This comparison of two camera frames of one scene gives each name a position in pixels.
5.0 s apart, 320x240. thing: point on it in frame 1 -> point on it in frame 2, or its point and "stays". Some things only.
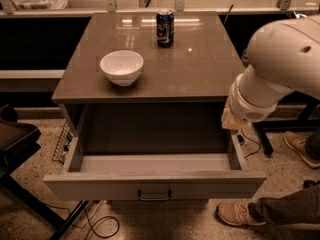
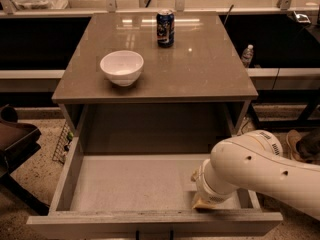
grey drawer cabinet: (160, 138) stays
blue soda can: (165, 23) stays
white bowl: (122, 67) stays
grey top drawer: (119, 152) -> (140, 192)
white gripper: (244, 106) -> (207, 190)
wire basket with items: (63, 144) stays
